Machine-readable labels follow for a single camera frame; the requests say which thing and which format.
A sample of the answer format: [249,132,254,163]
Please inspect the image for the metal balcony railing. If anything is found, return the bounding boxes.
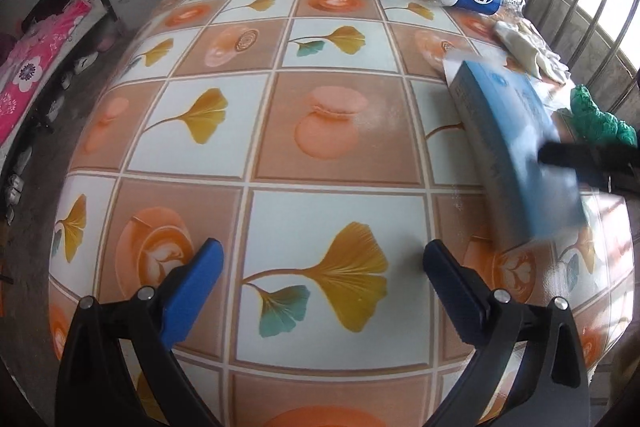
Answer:
[450,0,640,128]

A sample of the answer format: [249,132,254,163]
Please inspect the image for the green knitted cloth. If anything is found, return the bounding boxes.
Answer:
[570,84,638,148]

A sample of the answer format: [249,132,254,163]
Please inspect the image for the pink floral blanket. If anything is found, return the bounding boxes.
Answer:
[0,0,94,148]

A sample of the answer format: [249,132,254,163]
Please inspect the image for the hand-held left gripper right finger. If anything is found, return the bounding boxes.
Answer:
[422,239,591,427]

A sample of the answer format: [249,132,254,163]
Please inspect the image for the blue cardboard box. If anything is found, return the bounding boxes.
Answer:
[444,59,586,240]

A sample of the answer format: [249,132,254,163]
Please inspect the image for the row of shoes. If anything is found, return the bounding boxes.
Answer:
[2,32,121,228]

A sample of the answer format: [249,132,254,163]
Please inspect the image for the white cloth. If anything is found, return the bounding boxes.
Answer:
[492,19,571,82]

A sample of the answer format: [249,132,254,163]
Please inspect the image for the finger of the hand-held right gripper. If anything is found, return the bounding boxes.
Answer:
[539,142,640,196]

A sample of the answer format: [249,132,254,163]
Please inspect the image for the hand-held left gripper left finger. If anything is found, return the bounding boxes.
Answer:
[55,237,224,427]

